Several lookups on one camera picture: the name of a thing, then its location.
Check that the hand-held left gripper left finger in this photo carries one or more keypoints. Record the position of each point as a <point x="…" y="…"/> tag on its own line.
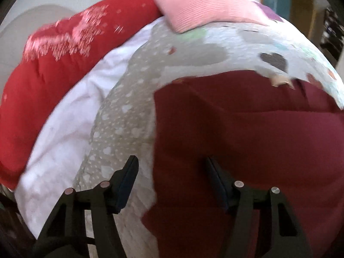
<point x="125" y="186"/>

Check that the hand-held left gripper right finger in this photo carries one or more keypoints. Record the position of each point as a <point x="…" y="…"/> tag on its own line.
<point x="218" y="180"/>

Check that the dark red garment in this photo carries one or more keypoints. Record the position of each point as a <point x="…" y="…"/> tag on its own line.
<point x="242" y="153"/>

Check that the heart-print quilt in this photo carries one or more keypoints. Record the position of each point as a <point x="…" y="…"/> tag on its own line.
<point x="129" y="118"/>

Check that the white bed sheet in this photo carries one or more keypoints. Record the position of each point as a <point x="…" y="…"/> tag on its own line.
<point x="64" y="139"/>

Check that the red printed blanket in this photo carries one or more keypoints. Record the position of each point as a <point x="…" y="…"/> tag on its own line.
<point x="61" y="67"/>

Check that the purple cloth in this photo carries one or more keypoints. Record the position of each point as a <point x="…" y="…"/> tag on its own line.
<point x="270" y="13"/>

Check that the pink ribbed pillow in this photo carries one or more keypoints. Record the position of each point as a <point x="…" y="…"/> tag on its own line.
<point x="199" y="2"/>

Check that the dark shelf with clutter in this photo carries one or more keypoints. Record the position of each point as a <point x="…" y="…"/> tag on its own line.
<point x="332" y="35"/>

